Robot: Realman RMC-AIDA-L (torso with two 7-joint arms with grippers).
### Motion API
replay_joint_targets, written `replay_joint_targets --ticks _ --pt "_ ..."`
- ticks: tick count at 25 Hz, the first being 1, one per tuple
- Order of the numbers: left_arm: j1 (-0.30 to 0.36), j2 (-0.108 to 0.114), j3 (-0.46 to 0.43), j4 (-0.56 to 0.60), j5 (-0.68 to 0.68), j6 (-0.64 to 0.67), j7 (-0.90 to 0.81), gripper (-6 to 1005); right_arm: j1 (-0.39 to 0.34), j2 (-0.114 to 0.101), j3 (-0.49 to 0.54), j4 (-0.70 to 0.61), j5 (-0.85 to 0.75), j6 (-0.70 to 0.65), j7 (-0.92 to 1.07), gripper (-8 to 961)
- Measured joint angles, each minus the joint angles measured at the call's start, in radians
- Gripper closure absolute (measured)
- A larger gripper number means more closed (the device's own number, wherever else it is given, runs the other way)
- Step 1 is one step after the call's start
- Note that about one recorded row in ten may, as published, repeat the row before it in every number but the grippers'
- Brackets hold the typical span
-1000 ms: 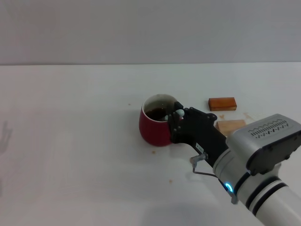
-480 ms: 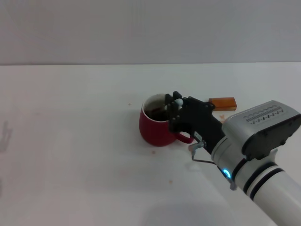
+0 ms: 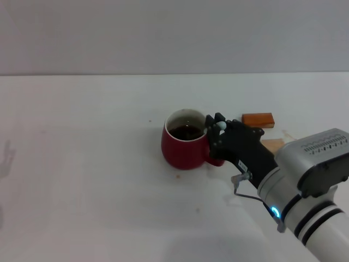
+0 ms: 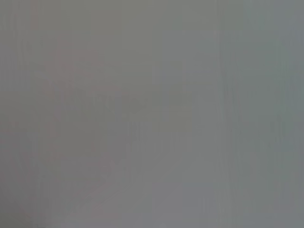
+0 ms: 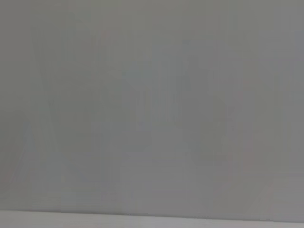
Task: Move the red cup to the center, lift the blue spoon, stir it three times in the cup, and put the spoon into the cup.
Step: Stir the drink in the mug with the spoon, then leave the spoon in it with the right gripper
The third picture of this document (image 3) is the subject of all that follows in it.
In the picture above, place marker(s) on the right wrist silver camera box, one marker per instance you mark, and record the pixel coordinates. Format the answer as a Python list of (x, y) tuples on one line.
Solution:
[(300, 155)]

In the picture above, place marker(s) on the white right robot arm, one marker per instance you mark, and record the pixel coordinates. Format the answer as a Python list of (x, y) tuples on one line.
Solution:
[(313, 218)]

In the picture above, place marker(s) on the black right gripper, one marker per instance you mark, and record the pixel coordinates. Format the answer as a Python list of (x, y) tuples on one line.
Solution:
[(245, 147)]

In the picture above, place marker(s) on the orange brown wooden block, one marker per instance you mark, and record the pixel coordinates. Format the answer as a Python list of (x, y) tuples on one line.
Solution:
[(259, 119)]

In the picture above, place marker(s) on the light wooden block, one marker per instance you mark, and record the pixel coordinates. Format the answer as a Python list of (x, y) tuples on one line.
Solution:
[(272, 144)]

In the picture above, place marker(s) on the red ceramic cup with coffee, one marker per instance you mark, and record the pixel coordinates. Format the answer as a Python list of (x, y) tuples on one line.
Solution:
[(180, 152)]

